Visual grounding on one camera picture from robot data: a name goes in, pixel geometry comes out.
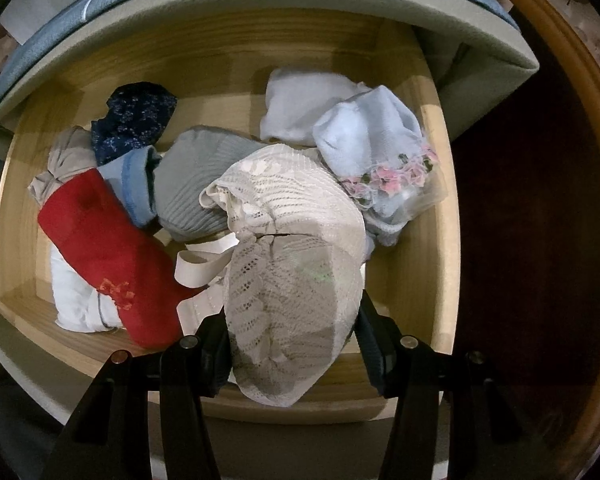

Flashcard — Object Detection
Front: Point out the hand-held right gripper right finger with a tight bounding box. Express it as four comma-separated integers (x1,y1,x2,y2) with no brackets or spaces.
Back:
355,290,556,480

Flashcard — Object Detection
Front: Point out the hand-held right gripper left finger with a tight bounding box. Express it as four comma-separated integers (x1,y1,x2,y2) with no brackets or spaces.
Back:
40,310,236,480

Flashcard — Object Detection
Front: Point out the wooden drawer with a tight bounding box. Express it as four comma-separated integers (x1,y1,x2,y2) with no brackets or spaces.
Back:
0,12,461,428

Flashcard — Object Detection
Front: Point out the cream lace bra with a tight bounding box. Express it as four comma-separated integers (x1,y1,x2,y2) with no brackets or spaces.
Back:
175,142,376,408

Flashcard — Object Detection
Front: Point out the white underwear with grey trim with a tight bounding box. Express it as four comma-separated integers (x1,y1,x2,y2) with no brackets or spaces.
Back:
49,245,131,333

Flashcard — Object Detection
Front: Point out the red underwear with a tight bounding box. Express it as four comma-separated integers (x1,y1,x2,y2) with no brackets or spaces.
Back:
36,167,206,348

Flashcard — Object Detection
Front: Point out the grey ribbed underwear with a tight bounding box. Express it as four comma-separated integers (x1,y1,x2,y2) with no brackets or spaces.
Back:
152,125,276,243

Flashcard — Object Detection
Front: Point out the light blue floral lace underwear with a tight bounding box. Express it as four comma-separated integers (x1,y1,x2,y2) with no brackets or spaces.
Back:
312,85,443,248

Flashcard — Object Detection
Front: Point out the beige cloth bundle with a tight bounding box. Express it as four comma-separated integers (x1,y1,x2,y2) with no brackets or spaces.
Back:
27,125,101,208

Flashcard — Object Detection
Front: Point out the plain white underwear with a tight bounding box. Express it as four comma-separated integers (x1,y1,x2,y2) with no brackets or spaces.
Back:
259,66,373,147

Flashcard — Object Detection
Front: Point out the navy floral underwear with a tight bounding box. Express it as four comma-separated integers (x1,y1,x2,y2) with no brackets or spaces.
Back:
90,81,178,166

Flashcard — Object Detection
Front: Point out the light blue sock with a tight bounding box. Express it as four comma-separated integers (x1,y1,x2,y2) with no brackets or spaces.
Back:
100,146,163,228

